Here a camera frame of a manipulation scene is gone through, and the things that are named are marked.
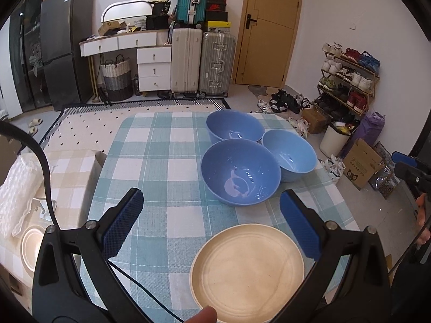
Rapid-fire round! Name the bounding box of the woven laundry basket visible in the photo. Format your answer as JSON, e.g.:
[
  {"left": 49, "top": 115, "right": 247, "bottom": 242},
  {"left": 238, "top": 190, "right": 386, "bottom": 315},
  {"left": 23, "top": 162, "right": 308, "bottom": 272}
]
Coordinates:
[{"left": 101, "top": 55, "right": 133, "bottom": 101}]

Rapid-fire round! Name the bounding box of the white bubble wrap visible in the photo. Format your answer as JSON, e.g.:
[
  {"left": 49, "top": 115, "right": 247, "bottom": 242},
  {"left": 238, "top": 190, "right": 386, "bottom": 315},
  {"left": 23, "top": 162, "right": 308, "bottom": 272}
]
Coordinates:
[{"left": 0, "top": 153, "right": 46, "bottom": 238}]

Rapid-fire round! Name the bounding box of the small brown cardboard box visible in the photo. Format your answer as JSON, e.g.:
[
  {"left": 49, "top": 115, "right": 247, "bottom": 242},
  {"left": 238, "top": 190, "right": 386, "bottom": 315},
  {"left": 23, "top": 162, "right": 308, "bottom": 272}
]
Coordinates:
[{"left": 301, "top": 108, "right": 332, "bottom": 134}]

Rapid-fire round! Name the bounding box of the white drawer chest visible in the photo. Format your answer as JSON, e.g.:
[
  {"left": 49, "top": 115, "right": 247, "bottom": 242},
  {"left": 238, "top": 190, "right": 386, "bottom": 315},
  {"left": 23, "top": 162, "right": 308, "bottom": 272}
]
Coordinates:
[{"left": 136, "top": 46, "right": 173, "bottom": 92}]

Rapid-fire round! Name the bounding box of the beige checked cloth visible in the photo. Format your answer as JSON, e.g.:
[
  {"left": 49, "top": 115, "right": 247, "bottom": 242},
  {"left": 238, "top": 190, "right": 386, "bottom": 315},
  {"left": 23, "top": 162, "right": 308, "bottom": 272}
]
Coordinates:
[{"left": 0, "top": 150, "right": 108, "bottom": 276}]

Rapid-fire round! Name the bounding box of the white vanity desk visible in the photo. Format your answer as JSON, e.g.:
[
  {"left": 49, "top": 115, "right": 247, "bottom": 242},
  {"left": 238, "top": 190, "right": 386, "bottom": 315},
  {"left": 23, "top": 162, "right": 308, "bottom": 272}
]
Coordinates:
[{"left": 79, "top": 29, "right": 173, "bottom": 103}]

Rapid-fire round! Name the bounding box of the person's left hand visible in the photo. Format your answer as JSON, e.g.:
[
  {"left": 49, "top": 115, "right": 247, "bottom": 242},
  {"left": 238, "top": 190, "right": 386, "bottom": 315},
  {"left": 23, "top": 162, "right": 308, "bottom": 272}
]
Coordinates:
[{"left": 187, "top": 306, "right": 218, "bottom": 323}]

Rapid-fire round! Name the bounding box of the black cable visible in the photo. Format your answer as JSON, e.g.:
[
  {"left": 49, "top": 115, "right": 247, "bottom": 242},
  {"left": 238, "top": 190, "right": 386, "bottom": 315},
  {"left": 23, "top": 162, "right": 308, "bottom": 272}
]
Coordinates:
[
  {"left": 390, "top": 224, "right": 431, "bottom": 274},
  {"left": 0, "top": 121, "right": 184, "bottom": 323}
]

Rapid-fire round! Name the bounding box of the dark patterned plastic bag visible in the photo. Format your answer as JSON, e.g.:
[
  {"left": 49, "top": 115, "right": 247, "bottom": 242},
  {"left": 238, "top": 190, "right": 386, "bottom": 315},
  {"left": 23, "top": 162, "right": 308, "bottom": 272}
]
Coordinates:
[{"left": 369, "top": 141, "right": 401, "bottom": 199}]

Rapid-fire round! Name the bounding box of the yellow and black shoe box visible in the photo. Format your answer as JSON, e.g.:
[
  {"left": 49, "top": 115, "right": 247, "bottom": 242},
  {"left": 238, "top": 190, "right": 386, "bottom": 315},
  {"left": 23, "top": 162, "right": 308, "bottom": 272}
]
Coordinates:
[{"left": 204, "top": 21, "right": 231, "bottom": 33}]

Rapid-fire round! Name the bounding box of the person's right hand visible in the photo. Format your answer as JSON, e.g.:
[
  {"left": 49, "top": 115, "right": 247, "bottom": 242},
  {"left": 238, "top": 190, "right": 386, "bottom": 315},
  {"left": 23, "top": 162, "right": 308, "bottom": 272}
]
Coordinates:
[{"left": 417, "top": 193, "right": 431, "bottom": 244}]

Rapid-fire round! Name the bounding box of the cream plate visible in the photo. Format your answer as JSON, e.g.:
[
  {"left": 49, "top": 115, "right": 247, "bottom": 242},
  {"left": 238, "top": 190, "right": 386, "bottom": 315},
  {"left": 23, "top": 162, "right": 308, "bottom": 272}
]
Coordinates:
[{"left": 189, "top": 224, "right": 305, "bottom": 323}]

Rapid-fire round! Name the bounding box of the silver suitcase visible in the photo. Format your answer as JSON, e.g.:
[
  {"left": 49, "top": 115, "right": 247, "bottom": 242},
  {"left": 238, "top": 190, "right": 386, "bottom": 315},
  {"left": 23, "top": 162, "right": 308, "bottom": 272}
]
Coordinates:
[{"left": 199, "top": 31, "right": 236, "bottom": 97}]

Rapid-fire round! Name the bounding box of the black and white patterned rug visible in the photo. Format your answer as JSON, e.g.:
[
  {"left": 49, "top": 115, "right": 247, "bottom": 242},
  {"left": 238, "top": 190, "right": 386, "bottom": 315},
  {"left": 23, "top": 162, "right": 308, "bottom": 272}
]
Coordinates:
[{"left": 39, "top": 97, "right": 233, "bottom": 152}]

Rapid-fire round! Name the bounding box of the dark grey fridge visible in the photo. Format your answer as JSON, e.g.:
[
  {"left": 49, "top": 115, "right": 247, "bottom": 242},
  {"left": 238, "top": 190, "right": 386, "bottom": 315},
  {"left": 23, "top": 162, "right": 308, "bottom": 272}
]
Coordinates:
[{"left": 40, "top": 0, "right": 95, "bottom": 103}]

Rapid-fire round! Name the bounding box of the black paper bag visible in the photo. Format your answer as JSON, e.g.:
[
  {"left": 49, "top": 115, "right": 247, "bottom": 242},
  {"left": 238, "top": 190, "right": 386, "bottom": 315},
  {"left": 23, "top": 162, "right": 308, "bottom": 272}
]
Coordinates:
[{"left": 153, "top": 0, "right": 172, "bottom": 17}]

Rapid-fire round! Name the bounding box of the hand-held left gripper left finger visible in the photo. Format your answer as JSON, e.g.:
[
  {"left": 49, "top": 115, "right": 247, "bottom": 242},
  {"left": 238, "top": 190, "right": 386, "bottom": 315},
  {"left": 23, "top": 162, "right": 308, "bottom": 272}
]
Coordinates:
[{"left": 32, "top": 188, "right": 149, "bottom": 323}]

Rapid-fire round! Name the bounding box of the light blue bowl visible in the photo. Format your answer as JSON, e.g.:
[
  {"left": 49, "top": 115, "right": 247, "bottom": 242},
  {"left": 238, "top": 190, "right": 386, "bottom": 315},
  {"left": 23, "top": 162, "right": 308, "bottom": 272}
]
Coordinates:
[{"left": 262, "top": 129, "right": 317, "bottom": 183}]

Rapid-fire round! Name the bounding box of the black storage box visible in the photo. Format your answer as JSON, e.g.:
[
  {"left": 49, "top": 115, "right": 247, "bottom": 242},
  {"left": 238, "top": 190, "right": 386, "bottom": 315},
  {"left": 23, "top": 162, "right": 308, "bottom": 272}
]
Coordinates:
[{"left": 146, "top": 15, "right": 169, "bottom": 30}]

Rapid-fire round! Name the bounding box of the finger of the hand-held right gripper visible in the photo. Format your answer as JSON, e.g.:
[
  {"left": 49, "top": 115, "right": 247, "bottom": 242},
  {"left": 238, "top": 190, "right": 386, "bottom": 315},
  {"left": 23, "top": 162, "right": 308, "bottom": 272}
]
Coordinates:
[
  {"left": 394, "top": 161, "right": 431, "bottom": 185},
  {"left": 391, "top": 151, "right": 419, "bottom": 169}
]

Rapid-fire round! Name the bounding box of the metal phone stand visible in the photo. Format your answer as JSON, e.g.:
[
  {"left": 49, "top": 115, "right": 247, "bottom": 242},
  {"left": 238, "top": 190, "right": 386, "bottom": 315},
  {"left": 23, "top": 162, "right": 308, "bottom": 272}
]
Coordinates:
[{"left": 34, "top": 198, "right": 58, "bottom": 221}]

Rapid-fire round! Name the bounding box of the dark glass display cabinet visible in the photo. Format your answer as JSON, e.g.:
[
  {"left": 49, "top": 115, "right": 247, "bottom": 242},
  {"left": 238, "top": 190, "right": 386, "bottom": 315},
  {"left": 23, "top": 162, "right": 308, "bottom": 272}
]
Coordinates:
[{"left": 8, "top": 0, "right": 54, "bottom": 111}]

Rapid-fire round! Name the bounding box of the small cream dish stack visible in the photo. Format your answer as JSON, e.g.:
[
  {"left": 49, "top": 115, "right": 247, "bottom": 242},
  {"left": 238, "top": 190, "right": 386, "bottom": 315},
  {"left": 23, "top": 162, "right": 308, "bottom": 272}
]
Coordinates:
[{"left": 20, "top": 227, "right": 46, "bottom": 273}]

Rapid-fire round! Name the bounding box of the purple bag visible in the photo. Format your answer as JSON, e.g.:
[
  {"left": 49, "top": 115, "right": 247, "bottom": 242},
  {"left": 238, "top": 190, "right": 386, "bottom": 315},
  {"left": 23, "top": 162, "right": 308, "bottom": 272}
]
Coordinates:
[{"left": 343, "top": 110, "right": 385, "bottom": 157}]

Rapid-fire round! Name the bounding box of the small brown mat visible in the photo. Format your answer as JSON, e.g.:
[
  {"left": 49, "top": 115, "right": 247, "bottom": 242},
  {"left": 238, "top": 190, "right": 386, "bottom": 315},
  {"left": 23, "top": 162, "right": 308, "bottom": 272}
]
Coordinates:
[{"left": 248, "top": 84, "right": 270, "bottom": 97}]

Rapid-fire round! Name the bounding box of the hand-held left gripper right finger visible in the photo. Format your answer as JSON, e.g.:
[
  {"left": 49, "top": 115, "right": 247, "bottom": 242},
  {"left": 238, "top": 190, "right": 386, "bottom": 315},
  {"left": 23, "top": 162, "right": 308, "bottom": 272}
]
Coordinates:
[{"left": 269, "top": 189, "right": 393, "bottom": 323}]

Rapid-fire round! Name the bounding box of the scattered pile of sneakers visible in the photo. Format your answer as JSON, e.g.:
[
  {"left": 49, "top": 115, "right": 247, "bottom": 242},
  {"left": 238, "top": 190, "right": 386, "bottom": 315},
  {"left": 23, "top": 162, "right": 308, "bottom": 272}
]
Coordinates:
[{"left": 256, "top": 89, "right": 312, "bottom": 138}]

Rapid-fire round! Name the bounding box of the white and green sneaker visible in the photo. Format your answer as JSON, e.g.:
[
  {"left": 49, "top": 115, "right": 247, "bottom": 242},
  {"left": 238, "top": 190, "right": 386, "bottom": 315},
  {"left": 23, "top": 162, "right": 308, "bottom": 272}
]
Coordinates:
[
  {"left": 321, "top": 155, "right": 340, "bottom": 172},
  {"left": 328, "top": 161, "right": 347, "bottom": 185}
]

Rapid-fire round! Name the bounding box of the cardboard box with cat print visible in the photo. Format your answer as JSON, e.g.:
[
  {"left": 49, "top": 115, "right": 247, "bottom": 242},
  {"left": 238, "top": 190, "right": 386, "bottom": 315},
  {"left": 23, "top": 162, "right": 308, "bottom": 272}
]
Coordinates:
[{"left": 343, "top": 138, "right": 384, "bottom": 191}]

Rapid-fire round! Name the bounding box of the open cardboard box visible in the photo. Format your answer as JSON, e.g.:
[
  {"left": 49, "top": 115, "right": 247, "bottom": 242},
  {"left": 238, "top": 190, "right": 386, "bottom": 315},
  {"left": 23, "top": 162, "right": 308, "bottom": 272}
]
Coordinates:
[{"left": 98, "top": 20, "right": 120, "bottom": 36}]

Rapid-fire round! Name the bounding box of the shoe rack with shoes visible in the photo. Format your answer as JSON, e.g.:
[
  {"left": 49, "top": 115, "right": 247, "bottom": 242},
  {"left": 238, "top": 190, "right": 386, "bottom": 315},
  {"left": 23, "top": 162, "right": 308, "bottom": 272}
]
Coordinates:
[{"left": 318, "top": 42, "right": 381, "bottom": 123}]

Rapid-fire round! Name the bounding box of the white trash bin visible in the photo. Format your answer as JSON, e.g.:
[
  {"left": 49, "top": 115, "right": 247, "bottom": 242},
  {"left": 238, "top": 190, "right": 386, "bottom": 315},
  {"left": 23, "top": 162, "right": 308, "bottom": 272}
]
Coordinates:
[{"left": 319, "top": 121, "right": 352, "bottom": 159}]

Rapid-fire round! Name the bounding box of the white suitcase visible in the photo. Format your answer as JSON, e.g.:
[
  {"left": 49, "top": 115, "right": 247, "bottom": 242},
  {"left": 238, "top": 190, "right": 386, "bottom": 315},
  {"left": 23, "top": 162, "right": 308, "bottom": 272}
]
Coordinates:
[{"left": 171, "top": 27, "right": 203, "bottom": 95}]

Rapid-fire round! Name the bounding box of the wooden door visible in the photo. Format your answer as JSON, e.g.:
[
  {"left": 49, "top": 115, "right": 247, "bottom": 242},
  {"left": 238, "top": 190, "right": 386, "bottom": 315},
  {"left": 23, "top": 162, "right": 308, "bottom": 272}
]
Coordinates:
[{"left": 235, "top": 0, "right": 305, "bottom": 88}]

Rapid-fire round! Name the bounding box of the oval white-framed mirror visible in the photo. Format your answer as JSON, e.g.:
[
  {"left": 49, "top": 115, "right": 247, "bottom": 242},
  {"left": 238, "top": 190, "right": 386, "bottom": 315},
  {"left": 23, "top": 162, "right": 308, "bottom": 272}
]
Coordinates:
[{"left": 102, "top": 1, "right": 154, "bottom": 27}]

